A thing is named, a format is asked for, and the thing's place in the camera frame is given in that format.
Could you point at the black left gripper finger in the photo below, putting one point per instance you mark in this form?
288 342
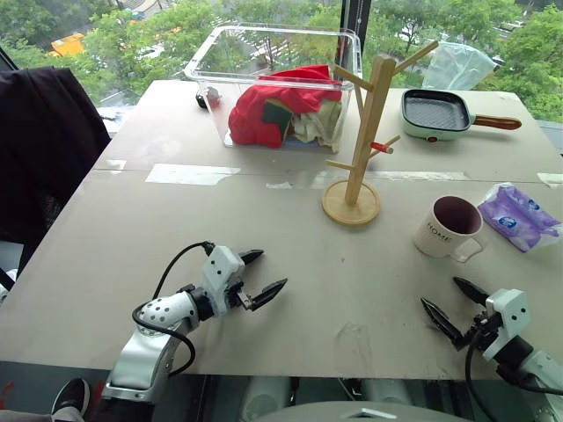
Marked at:
253 255
269 293

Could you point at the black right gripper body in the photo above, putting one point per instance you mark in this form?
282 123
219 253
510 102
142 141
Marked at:
484 327

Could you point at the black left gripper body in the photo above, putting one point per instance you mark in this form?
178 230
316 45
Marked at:
235 295

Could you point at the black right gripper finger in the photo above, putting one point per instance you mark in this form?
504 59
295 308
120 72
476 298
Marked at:
473 291
442 319

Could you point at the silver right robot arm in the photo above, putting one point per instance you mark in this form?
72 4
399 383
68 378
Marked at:
538 365

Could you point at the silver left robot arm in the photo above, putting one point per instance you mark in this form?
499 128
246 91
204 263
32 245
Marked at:
145 347

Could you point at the wooden mug tree stand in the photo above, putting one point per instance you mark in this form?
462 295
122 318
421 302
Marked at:
367 132

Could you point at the cream mug with pink inside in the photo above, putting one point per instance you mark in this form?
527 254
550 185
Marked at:
440 235

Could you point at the purple tissue pack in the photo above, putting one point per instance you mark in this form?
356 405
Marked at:
519 217

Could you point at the white rounded robot leg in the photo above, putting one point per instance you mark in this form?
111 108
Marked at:
264 395
387 391

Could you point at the blue cloth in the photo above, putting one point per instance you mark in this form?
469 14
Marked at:
301 141

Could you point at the grey rounded robot torso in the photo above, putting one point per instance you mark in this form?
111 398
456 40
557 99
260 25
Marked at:
343 413

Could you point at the red cloth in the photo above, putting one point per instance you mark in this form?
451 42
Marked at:
255 112

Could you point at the green cloth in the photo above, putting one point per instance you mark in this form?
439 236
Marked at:
276 112

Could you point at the cream cloth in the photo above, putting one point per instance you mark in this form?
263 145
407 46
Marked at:
323 123

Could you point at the small black object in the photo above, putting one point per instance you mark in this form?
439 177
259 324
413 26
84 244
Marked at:
209 97

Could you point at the mint green grill pan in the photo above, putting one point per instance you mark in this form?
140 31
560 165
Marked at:
433 112

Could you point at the clear plastic bin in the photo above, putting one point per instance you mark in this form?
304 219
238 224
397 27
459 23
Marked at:
211 74

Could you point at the black sneaker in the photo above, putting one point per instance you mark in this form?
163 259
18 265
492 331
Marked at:
72 395

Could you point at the pale blue plastic bag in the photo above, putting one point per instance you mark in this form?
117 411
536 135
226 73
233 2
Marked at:
459 66

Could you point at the black jacket on chair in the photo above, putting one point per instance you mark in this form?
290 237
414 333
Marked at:
44 149

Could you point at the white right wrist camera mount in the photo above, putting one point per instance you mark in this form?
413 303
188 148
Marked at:
508 316

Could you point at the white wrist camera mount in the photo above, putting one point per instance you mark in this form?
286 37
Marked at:
508 316
222 264

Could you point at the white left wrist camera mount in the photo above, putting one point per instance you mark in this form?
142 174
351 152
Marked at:
222 264

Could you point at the black window frame post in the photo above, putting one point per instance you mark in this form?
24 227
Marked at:
355 22

